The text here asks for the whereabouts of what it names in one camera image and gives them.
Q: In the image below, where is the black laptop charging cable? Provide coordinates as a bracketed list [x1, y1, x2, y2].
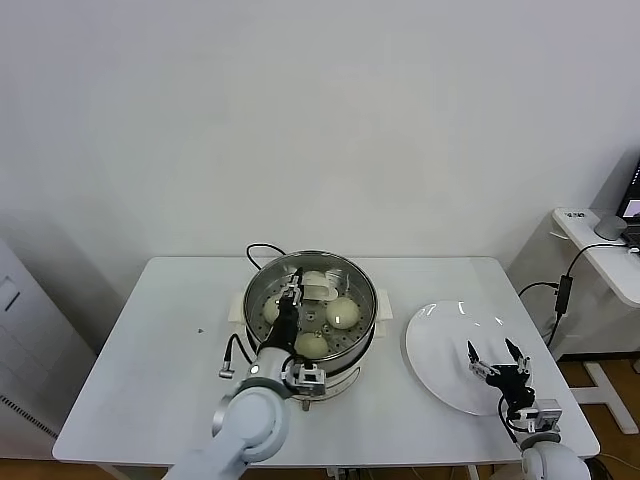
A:
[564, 242, 629, 277]

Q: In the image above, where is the black power adapter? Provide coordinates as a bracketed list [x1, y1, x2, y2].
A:
[553, 272, 572, 315]

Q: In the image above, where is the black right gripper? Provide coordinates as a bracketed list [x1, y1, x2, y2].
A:
[466, 337, 539, 409]

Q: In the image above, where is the black cooker power cable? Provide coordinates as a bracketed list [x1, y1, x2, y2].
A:
[244, 243, 286, 275]

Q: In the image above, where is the white round plate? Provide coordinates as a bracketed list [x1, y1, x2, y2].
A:
[404, 299, 534, 417]

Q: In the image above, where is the stainless steel steamer basket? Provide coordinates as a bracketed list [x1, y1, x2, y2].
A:
[241, 251, 378, 374]

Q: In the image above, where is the grey round desk gadget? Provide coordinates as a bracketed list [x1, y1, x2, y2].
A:
[594, 213, 629, 242]

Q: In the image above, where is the black hanging adapter cable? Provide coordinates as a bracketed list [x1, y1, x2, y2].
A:
[544, 312, 562, 349]

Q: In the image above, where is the white cabinet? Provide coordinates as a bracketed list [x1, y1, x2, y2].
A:
[0, 239, 99, 441]

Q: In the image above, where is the black curved adapter cable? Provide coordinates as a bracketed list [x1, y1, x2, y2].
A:
[516, 281, 557, 297]

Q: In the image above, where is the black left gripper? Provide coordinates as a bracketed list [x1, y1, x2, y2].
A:
[264, 267, 307, 357]

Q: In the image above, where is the white electric cooker pot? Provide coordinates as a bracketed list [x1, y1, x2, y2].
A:
[228, 288, 394, 414]

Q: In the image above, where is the white side desk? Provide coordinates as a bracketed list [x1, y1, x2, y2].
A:
[551, 207, 640, 434]

